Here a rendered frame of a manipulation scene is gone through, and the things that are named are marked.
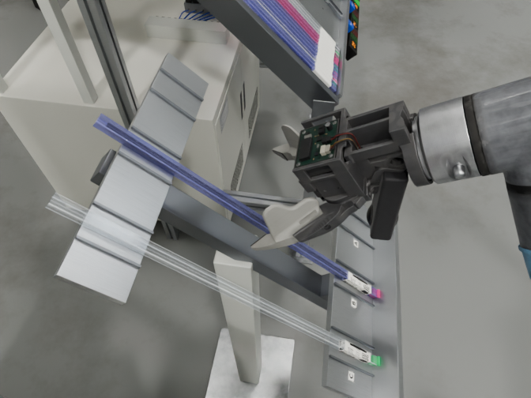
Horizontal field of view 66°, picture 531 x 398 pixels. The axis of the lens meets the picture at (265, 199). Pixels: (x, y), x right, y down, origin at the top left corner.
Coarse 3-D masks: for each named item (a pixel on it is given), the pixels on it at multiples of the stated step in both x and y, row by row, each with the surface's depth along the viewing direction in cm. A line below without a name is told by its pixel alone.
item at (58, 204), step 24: (72, 216) 39; (96, 216) 40; (120, 240) 41; (144, 240) 42; (168, 264) 44; (192, 264) 45; (216, 288) 47; (240, 288) 49; (264, 312) 51; (288, 312) 53; (312, 336) 55; (336, 336) 57
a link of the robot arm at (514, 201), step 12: (516, 192) 35; (528, 192) 34; (516, 204) 36; (528, 204) 34; (516, 216) 36; (528, 216) 35; (516, 228) 38; (528, 228) 35; (528, 240) 36; (528, 252) 36; (528, 264) 37
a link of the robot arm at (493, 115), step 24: (480, 96) 35; (504, 96) 33; (528, 96) 32; (480, 120) 34; (504, 120) 33; (528, 120) 32; (480, 144) 34; (504, 144) 33; (528, 144) 32; (480, 168) 35; (504, 168) 35; (528, 168) 33
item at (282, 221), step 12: (276, 204) 42; (300, 204) 43; (312, 204) 43; (264, 216) 42; (276, 216) 43; (288, 216) 43; (300, 216) 44; (312, 216) 44; (276, 228) 44; (288, 228) 44; (300, 228) 44; (264, 240) 46; (276, 240) 45; (288, 240) 44
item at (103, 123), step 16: (96, 128) 44; (112, 128) 45; (128, 144) 46; (144, 144) 47; (160, 160) 48; (176, 176) 49; (192, 176) 50; (208, 192) 51; (224, 192) 53; (240, 208) 53; (256, 224) 55; (304, 256) 60; (320, 256) 61; (336, 272) 63
